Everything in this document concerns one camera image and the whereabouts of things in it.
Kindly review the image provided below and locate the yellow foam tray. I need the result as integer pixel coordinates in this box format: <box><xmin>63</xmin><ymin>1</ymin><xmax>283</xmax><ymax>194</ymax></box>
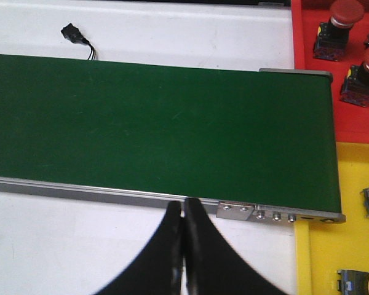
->
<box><xmin>295</xmin><ymin>143</ymin><xmax>369</xmax><ymax>294</ymax></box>

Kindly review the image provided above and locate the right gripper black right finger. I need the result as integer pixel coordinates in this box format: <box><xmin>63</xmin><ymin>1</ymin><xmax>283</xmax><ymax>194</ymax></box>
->
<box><xmin>184</xmin><ymin>198</ymin><xmax>284</xmax><ymax>294</ymax></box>

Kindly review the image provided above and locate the green conveyor belt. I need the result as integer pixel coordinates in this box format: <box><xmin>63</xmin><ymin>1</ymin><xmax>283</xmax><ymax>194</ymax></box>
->
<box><xmin>0</xmin><ymin>55</ymin><xmax>341</xmax><ymax>213</ymax></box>

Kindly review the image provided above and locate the red object right edge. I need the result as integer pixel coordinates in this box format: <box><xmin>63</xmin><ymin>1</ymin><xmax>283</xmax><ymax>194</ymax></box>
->
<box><xmin>290</xmin><ymin>0</ymin><xmax>369</xmax><ymax>146</ymax></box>

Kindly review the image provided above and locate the small black part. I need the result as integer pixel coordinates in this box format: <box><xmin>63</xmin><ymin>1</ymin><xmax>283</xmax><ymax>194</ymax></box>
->
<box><xmin>61</xmin><ymin>23</ymin><xmax>96</xmax><ymax>60</ymax></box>

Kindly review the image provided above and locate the aluminium conveyor frame rail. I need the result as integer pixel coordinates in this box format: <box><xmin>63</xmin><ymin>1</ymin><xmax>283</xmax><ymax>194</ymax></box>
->
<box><xmin>0</xmin><ymin>176</ymin><xmax>346</xmax><ymax>224</ymax></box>

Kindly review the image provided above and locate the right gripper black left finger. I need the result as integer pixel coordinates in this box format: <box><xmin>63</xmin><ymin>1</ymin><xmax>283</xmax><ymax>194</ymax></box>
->
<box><xmin>97</xmin><ymin>201</ymin><xmax>183</xmax><ymax>294</ymax></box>

